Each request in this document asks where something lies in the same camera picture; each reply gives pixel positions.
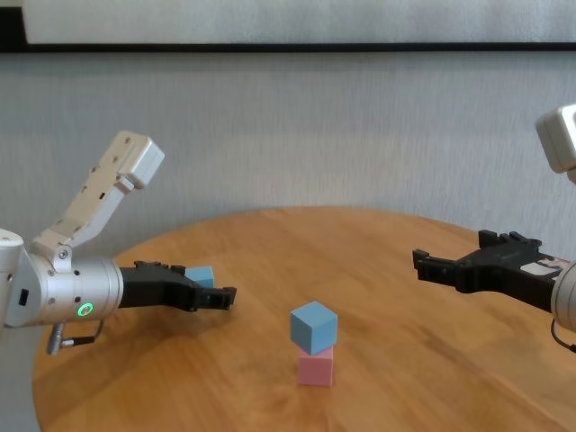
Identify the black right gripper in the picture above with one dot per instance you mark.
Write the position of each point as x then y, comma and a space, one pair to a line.
504, 272

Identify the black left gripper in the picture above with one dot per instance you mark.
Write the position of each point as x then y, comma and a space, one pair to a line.
153, 285

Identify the light blue cube block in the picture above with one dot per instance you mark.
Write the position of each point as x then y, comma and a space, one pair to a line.
314, 327
202, 275

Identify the pink cube block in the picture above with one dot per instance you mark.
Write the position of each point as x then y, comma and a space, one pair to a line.
316, 369

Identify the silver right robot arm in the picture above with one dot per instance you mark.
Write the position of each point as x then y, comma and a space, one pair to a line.
568, 292

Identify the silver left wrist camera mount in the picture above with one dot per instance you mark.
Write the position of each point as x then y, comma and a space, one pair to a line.
135, 157

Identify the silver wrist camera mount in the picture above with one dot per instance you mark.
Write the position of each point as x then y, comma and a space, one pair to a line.
135, 157
560, 139

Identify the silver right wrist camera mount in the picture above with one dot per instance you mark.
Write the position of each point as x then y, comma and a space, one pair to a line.
560, 139

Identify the white board with black frame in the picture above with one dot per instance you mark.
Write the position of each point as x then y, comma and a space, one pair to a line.
288, 22

